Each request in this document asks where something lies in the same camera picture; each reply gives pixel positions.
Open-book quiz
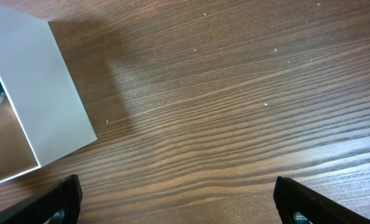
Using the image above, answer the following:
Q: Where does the white cardboard box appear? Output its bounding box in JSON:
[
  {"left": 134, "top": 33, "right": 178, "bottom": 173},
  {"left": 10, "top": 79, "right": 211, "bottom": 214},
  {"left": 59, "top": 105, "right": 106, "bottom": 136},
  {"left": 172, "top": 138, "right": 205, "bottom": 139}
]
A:
[{"left": 0, "top": 4, "right": 96, "bottom": 184}]

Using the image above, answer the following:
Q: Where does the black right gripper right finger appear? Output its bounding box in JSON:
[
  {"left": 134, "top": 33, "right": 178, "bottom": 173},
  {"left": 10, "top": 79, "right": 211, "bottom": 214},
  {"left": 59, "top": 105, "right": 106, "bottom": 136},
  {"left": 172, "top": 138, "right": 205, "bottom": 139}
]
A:
[{"left": 273, "top": 176, "right": 370, "bottom": 224}]

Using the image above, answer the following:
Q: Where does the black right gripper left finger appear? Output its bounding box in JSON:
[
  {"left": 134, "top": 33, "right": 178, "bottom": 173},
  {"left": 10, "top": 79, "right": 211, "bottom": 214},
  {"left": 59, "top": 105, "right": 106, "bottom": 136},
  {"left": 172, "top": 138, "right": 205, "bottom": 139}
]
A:
[{"left": 0, "top": 174, "right": 83, "bottom": 224}]

